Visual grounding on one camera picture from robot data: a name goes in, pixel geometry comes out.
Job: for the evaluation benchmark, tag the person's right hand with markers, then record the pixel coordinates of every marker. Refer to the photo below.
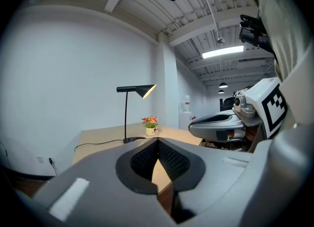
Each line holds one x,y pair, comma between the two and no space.
252,136

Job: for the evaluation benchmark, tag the white water dispenser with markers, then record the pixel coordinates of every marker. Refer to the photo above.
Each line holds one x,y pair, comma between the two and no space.
185,120

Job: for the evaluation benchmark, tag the round ceiling fixture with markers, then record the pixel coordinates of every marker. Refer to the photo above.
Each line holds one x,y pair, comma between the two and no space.
220,40

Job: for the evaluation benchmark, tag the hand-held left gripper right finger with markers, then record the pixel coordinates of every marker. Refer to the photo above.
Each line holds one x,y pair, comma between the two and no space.
216,172

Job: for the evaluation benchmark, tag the white pot with artificial flowers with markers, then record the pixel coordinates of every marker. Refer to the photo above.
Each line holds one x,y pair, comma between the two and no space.
150,129

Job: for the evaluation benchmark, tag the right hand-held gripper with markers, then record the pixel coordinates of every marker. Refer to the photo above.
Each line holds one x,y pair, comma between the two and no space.
272,108

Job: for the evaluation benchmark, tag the black pendant lamp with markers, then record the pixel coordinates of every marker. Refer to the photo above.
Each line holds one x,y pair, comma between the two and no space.
221,91
223,85

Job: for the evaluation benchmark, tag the red white box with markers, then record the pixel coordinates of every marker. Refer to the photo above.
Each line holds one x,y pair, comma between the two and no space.
193,118

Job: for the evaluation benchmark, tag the white wall socket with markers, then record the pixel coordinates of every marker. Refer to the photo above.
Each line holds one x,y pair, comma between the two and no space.
40,159
51,159

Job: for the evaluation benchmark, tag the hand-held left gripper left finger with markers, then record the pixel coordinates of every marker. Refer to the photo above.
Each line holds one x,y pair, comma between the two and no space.
103,184

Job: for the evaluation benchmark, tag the black chest device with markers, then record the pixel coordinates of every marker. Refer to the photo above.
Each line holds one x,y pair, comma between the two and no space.
252,34

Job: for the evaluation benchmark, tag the clear water dispenser bottle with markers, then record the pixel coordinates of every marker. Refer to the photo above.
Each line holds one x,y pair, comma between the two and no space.
186,103

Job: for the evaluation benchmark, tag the black desk lamp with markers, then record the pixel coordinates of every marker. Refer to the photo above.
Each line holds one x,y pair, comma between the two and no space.
143,90

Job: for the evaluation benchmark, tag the long ceiling light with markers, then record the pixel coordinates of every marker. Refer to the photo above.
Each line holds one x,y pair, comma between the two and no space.
222,52

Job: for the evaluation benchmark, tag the black office chair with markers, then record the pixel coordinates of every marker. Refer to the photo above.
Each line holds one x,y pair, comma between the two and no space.
226,103

